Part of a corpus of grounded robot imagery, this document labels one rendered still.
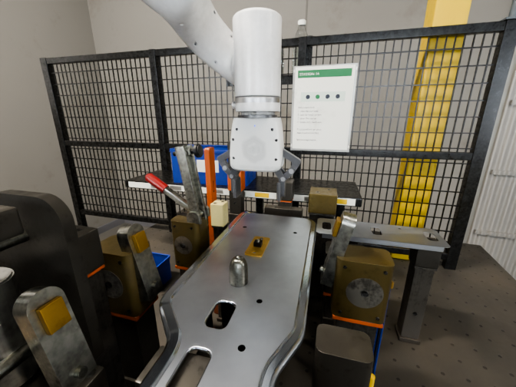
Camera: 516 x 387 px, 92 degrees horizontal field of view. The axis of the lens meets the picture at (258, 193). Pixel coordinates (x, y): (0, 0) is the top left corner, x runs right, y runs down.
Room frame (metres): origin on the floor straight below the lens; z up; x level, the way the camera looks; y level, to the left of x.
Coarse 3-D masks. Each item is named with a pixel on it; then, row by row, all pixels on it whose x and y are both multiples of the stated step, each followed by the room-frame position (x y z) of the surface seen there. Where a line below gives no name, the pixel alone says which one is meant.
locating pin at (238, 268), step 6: (234, 258) 0.36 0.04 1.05; (240, 258) 0.36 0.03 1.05; (234, 264) 0.36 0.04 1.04; (240, 264) 0.36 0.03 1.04; (246, 264) 0.36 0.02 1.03; (234, 270) 0.35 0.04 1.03; (240, 270) 0.35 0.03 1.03; (246, 270) 0.36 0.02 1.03; (234, 276) 0.35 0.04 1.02; (240, 276) 0.35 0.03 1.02; (246, 276) 0.36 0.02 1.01; (234, 282) 0.35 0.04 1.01; (240, 282) 0.35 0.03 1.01; (246, 282) 0.36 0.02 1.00
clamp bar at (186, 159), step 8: (176, 152) 0.52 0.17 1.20; (184, 152) 0.51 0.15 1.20; (192, 152) 0.52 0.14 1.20; (200, 152) 0.52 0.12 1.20; (184, 160) 0.51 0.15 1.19; (192, 160) 0.54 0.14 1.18; (184, 168) 0.51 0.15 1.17; (192, 168) 0.54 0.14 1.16; (184, 176) 0.51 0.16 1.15; (192, 176) 0.53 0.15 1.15; (184, 184) 0.51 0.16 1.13; (192, 184) 0.51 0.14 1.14; (192, 192) 0.51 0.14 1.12; (200, 192) 0.53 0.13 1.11; (192, 200) 0.51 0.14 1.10; (200, 200) 0.53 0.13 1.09; (192, 208) 0.51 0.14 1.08; (200, 208) 0.53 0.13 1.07; (200, 216) 0.51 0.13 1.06
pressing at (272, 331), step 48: (240, 240) 0.51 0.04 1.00; (288, 240) 0.51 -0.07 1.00; (192, 288) 0.35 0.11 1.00; (240, 288) 0.35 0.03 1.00; (288, 288) 0.35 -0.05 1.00; (192, 336) 0.25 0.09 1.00; (240, 336) 0.25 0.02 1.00; (288, 336) 0.25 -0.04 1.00; (144, 384) 0.19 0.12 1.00; (240, 384) 0.19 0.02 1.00
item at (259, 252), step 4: (256, 236) 0.53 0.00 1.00; (260, 236) 0.53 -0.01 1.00; (252, 240) 0.51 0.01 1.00; (260, 240) 0.49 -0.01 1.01; (264, 240) 0.51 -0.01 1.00; (268, 240) 0.51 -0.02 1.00; (252, 244) 0.49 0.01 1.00; (256, 244) 0.48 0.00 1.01; (260, 244) 0.48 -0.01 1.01; (264, 244) 0.49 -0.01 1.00; (248, 248) 0.47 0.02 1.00; (252, 248) 0.47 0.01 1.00; (256, 248) 0.47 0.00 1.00; (260, 248) 0.47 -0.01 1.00; (264, 248) 0.47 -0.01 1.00; (248, 252) 0.46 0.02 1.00; (252, 252) 0.46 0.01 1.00; (256, 252) 0.46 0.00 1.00; (260, 252) 0.46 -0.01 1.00; (256, 256) 0.44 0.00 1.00; (260, 256) 0.44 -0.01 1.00
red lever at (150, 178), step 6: (150, 174) 0.55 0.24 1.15; (150, 180) 0.54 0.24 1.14; (156, 180) 0.54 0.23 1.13; (156, 186) 0.54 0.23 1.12; (162, 186) 0.54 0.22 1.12; (168, 186) 0.55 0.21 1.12; (162, 192) 0.54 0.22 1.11; (168, 192) 0.54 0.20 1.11; (174, 192) 0.54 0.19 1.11; (174, 198) 0.53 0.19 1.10; (180, 198) 0.53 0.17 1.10; (180, 204) 0.53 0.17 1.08; (186, 204) 0.52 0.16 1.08
